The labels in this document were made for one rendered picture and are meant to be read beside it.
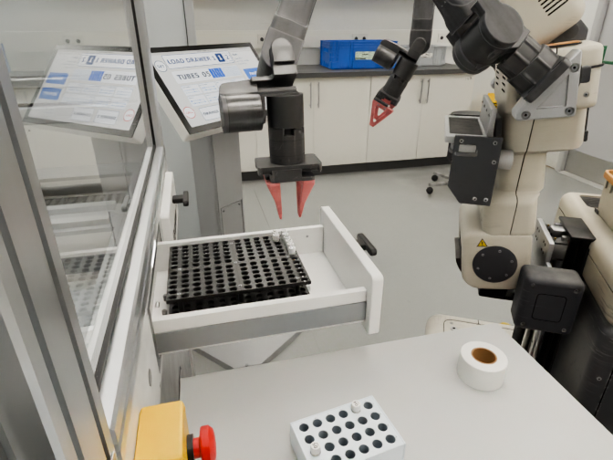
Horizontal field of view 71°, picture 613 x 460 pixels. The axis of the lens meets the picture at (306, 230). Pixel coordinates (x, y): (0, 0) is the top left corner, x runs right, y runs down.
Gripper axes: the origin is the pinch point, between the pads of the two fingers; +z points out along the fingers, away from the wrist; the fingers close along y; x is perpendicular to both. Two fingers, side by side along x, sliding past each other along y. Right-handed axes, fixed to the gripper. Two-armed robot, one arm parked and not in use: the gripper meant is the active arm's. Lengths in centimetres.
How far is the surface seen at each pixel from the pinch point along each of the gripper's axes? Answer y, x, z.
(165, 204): -23.0, 20.6, 4.0
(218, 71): -9, 96, -16
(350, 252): 9.4, -5.1, 6.2
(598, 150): 304, 240, 69
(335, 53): 90, 311, -12
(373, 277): 10.0, -14.7, 5.8
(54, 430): -20, -49, -9
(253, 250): -6.6, 2.4, 7.7
